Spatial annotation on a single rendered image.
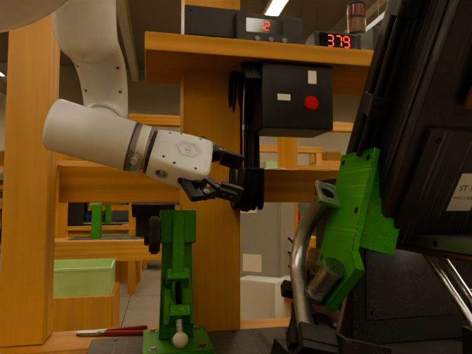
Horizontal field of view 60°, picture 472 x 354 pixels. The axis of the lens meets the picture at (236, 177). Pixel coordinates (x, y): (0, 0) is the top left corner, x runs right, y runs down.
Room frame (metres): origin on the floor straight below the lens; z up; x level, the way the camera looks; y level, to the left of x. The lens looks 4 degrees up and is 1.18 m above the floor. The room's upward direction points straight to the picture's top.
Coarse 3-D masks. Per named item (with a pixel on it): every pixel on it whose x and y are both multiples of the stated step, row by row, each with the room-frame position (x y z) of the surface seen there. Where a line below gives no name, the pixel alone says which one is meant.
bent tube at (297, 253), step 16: (320, 192) 0.72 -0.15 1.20; (336, 192) 0.74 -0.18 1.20; (320, 208) 0.74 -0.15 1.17; (336, 208) 0.72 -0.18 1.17; (304, 224) 0.77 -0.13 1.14; (304, 240) 0.78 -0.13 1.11; (304, 256) 0.78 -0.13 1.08; (304, 272) 0.76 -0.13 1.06; (304, 288) 0.73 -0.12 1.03; (304, 304) 0.70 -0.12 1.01; (304, 320) 0.67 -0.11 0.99
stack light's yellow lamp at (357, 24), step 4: (348, 20) 1.10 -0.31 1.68; (352, 20) 1.09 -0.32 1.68; (356, 20) 1.08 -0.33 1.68; (360, 20) 1.08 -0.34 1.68; (364, 20) 1.08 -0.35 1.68; (348, 24) 1.10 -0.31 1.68; (352, 24) 1.09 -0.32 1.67; (356, 24) 1.08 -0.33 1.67; (360, 24) 1.08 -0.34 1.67; (364, 24) 1.08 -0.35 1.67; (348, 28) 1.10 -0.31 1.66; (352, 28) 1.09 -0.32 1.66; (356, 28) 1.08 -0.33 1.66; (360, 28) 1.08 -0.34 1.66; (364, 28) 1.08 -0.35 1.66; (348, 32) 1.10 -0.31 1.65; (352, 32) 1.09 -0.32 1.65; (356, 32) 1.08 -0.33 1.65; (364, 32) 1.08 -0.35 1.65
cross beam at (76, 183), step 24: (72, 168) 0.99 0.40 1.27; (96, 168) 1.00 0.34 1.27; (72, 192) 0.99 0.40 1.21; (96, 192) 1.00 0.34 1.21; (120, 192) 1.02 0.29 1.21; (144, 192) 1.03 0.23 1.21; (168, 192) 1.04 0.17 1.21; (264, 192) 1.09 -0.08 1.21; (288, 192) 1.11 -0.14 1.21; (312, 192) 1.12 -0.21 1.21
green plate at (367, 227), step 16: (352, 160) 0.72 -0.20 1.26; (368, 160) 0.66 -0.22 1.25; (352, 176) 0.70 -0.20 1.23; (368, 176) 0.65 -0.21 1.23; (352, 192) 0.69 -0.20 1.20; (368, 192) 0.65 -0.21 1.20; (352, 208) 0.67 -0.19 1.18; (368, 208) 0.66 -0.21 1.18; (336, 224) 0.71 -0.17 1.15; (352, 224) 0.66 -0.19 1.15; (368, 224) 0.66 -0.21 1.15; (384, 224) 0.67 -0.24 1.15; (336, 240) 0.70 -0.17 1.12; (352, 240) 0.65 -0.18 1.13; (368, 240) 0.66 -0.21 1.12; (384, 240) 0.67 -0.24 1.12; (320, 256) 0.74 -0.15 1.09; (336, 256) 0.68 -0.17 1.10
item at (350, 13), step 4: (348, 4) 1.10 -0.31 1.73; (352, 4) 1.09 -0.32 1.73; (356, 4) 1.08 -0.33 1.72; (360, 4) 1.08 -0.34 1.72; (364, 4) 1.09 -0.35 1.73; (348, 8) 1.10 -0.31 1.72; (352, 8) 1.09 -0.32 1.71; (356, 8) 1.08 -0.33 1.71; (360, 8) 1.08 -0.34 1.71; (364, 8) 1.09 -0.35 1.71; (348, 12) 1.10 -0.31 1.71; (352, 12) 1.09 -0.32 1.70; (356, 12) 1.08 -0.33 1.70; (360, 12) 1.08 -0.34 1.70; (364, 12) 1.09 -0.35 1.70; (348, 16) 1.10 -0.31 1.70; (352, 16) 1.09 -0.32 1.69; (356, 16) 1.08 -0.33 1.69; (360, 16) 1.08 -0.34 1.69; (364, 16) 1.09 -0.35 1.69
